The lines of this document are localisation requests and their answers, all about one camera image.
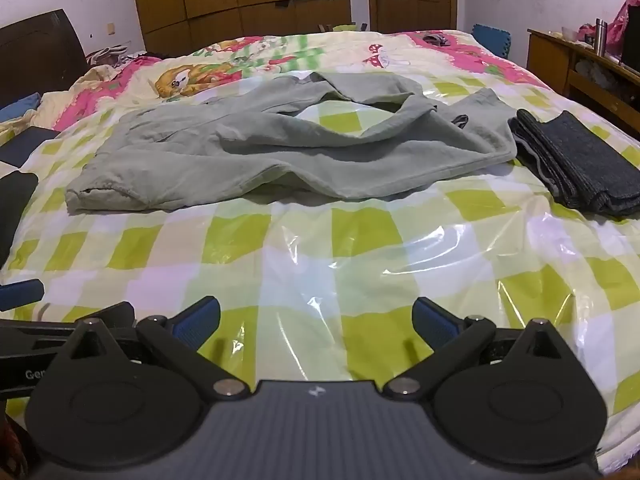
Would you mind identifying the wooden wardrobe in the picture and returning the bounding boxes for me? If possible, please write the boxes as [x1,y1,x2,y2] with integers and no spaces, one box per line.
[129,0,351,53]

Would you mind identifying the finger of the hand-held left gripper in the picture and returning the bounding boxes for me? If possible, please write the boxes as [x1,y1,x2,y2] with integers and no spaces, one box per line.
[70,302,137,332]
[0,279,45,312]

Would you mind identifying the dark wooden headboard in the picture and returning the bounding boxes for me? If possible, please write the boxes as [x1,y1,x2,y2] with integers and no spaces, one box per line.
[0,9,88,108]

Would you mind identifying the grey-green pants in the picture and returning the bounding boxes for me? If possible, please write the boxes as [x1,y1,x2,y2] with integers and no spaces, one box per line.
[65,71,518,212]

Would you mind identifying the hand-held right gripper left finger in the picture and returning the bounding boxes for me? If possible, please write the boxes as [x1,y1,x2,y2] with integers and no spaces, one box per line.
[65,296,252,402]

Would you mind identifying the zebra striped cloth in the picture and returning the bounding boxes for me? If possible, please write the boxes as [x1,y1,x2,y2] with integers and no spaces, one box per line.
[86,44,146,67]

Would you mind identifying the dark grey folded pants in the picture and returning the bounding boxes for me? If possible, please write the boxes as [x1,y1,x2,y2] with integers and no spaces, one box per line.
[507,109,640,218]

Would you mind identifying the blue foam mat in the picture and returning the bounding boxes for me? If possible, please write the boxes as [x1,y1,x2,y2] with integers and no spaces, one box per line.
[471,23,516,58]

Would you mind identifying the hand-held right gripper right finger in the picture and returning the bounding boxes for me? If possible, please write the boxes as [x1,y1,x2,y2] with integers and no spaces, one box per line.
[382,297,573,402]

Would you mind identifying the dark blue cloth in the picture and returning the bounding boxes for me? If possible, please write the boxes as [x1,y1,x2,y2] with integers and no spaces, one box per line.
[0,127,58,170]

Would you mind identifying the black box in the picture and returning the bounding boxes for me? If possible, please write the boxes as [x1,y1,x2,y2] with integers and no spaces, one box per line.
[620,35,640,73]

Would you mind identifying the wooden desk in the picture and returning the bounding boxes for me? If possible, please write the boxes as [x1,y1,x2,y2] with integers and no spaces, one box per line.
[526,29,640,133]

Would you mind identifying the black cloth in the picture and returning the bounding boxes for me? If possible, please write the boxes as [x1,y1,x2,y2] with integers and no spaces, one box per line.
[0,172,39,257]

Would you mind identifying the pink plastic bag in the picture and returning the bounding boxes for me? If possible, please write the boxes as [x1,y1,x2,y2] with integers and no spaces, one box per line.
[577,0,640,56]

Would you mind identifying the checkered plastic bed cover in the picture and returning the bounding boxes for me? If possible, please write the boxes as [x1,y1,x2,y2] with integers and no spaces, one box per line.
[0,30,640,476]

